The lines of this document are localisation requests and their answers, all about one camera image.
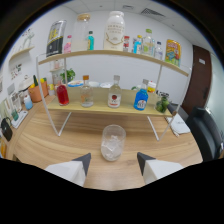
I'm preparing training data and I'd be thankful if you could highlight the red liquid bottle white cap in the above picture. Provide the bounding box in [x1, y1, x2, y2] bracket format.
[55, 79, 70, 107]

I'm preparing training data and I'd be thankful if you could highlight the green glass cup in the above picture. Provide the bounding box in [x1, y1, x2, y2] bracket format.
[11, 109, 20, 122]

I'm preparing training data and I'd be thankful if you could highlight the white notebook on table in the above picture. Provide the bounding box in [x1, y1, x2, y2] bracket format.
[165, 113, 192, 136]

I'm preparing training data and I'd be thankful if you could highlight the clear drinking glass with ice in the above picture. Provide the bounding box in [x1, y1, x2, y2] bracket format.
[100, 124, 127, 163]

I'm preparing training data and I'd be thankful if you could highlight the glass jar of limes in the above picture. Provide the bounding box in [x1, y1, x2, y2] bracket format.
[154, 91, 171, 114]

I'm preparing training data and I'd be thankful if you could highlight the white tray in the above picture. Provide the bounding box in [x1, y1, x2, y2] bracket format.
[10, 109, 29, 130]

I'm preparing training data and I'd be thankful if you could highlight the blue liquid bottle silver cap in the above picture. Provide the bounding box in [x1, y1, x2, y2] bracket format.
[133, 78, 150, 112]

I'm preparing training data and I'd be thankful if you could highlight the black handbag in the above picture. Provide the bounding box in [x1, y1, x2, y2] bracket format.
[0, 116, 14, 142]

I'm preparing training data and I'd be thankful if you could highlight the light blue small bottle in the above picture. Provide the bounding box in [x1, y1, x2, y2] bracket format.
[23, 94, 34, 111]

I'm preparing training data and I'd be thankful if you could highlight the clear bottle red label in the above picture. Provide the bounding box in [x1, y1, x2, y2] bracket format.
[107, 74, 123, 109]

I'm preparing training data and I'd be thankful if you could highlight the green mug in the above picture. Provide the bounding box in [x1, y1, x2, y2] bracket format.
[130, 84, 143, 92]

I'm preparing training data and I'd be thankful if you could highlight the white blue food tub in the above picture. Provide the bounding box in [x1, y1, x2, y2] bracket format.
[67, 79, 85, 88]

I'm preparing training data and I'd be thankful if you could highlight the green potted plant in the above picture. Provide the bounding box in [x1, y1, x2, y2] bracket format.
[59, 68, 76, 85]

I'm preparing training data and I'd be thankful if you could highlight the white kettle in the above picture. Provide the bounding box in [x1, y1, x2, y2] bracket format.
[18, 75, 34, 93]

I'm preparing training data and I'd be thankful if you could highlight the brown door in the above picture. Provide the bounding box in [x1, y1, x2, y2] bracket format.
[181, 44, 213, 116]

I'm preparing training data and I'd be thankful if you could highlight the clear bottle blue cap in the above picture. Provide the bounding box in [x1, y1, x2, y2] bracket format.
[154, 41, 164, 61]

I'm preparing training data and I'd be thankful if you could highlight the pink liquid bottle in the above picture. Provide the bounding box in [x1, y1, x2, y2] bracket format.
[63, 34, 73, 55]

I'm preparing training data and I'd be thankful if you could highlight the blue gin bottle yellow cap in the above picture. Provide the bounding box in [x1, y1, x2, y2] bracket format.
[133, 34, 144, 55]

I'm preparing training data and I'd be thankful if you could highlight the teal liquid bottle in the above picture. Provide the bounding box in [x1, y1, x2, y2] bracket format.
[87, 30, 96, 52]

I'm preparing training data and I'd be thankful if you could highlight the large glass jar cork lid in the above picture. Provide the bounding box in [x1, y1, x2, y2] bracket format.
[71, 13, 92, 53]

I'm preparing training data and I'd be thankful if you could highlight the white figurine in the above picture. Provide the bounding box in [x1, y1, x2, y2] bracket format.
[23, 29, 35, 49]

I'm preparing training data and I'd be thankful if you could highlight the large white milk bottle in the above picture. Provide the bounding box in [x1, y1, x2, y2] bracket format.
[103, 10, 126, 52]

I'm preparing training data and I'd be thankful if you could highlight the large ceiling air vent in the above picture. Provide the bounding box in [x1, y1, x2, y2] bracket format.
[139, 7, 166, 18]

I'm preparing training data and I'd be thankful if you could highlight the two-tier wooden shelf white frame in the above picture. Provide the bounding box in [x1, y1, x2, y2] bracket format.
[35, 49, 193, 142]

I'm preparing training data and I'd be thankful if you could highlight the wooden wall shelf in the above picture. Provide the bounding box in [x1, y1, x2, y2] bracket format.
[8, 45, 36, 63]

